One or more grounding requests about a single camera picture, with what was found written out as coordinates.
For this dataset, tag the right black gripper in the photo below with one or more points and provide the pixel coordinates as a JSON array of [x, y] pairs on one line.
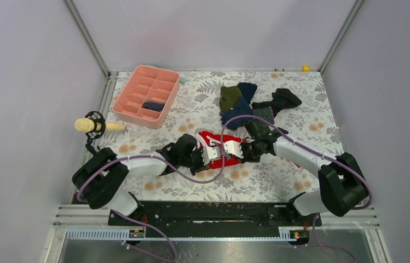
[[245, 158]]

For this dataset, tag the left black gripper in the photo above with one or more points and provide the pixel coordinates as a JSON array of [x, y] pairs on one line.
[[201, 166]]

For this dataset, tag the red underwear white trim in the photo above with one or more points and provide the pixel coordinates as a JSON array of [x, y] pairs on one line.
[[208, 140]]

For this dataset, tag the pink divided organizer tray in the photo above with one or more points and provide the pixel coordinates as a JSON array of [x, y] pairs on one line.
[[147, 84]]

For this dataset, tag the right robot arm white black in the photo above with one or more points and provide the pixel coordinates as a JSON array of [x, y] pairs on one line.
[[341, 184]]

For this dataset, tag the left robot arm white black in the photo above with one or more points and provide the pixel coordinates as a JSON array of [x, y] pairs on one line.
[[99, 181]]

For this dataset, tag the striped grey underwear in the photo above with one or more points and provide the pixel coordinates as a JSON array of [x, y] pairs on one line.
[[265, 113]]

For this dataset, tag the navy blue underwear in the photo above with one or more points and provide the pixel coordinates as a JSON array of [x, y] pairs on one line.
[[242, 107]]

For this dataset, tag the olive green underwear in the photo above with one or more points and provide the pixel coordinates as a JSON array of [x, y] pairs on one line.
[[229, 97]]

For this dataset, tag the black underwear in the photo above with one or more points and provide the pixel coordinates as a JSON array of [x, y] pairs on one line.
[[282, 99]]

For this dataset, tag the dark rolled underwear in tray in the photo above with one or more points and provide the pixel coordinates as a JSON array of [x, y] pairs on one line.
[[154, 106]]

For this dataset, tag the floral patterned table mat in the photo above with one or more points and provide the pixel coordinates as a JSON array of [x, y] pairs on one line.
[[195, 108]]

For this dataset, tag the microphone with foam cover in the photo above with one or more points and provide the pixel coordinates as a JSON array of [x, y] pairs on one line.
[[94, 125]]

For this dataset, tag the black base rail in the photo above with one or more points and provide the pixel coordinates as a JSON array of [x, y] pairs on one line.
[[217, 219]]

